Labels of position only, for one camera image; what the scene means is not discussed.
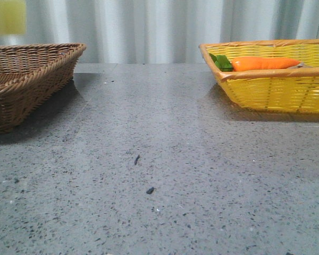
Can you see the black debris fragment lower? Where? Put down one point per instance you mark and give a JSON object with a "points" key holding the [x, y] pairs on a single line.
{"points": [[150, 190]]}

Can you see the orange toy carrot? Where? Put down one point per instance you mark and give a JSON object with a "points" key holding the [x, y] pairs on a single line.
{"points": [[248, 63]]}

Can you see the white pleated curtain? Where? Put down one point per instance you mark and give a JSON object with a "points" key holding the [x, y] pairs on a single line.
{"points": [[162, 32]]}

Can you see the brown wicker basket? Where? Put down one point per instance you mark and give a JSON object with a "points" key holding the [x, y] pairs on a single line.
{"points": [[30, 74]]}

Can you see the yellow woven basket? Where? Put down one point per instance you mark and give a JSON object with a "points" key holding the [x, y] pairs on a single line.
{"points": [[283, 90]]}

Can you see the blurry yellow-green object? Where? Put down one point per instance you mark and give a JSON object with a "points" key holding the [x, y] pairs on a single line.
{"points": [[13, 16]]}

